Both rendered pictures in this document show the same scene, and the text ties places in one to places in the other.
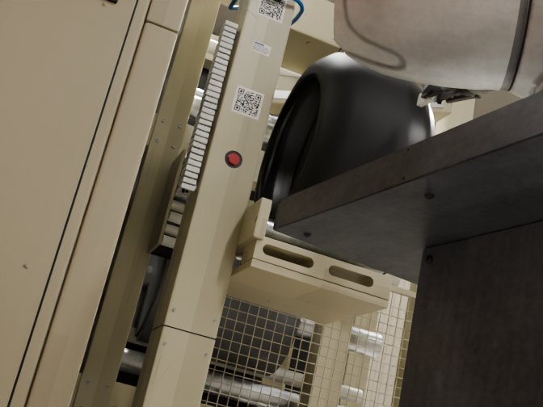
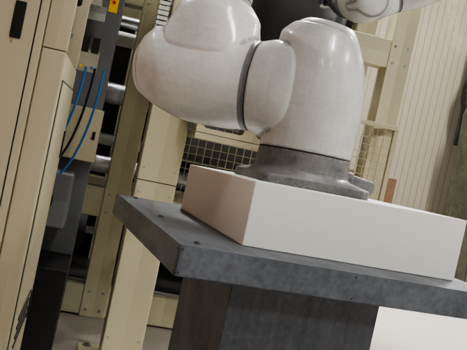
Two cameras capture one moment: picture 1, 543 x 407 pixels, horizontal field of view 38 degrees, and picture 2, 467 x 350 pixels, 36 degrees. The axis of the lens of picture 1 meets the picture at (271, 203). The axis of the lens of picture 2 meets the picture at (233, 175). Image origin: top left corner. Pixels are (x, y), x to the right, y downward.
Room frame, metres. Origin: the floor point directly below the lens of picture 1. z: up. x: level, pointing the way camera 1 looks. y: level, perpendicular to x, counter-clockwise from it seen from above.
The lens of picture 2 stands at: (-0.43, -0.35, 0.78)
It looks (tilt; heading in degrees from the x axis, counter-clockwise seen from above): 2 degrees down; 6
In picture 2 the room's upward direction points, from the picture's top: 12 degrees clockwise
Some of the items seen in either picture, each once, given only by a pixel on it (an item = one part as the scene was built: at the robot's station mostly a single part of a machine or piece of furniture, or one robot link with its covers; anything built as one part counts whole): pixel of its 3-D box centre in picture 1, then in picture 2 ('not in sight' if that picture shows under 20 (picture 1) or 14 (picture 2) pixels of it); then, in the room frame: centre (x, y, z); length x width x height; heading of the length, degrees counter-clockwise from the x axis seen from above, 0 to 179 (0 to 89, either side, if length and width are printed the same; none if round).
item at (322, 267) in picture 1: (317, 270); (250, 133); (1.85, -0.14, 0.84); 0.36 x 0.09 x 0.06; 107
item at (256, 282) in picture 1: (292, 294); (240, 144); (1.99, -0.10, 0.80); 0.37 x 0.36 x 0.02; 17
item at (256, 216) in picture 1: (237, 236); not in sight; (1.94, 0.07, 0.90); 0.40 x 0.03 x 0.10; 17
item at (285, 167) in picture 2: not in sight; (312, 172); (0.78, -0.36, 0.77); 0.22 x 0.18 x 0.06; 111
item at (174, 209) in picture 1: (195, 211); not in sight; (2.29, 0.22, 1.05); 0.20 x 0.15 x 0.30; 107
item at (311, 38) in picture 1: (348, 52); not in sight; (2.31, -0.14, 1.71); 0.61 x 0.25 x 0.15; 107
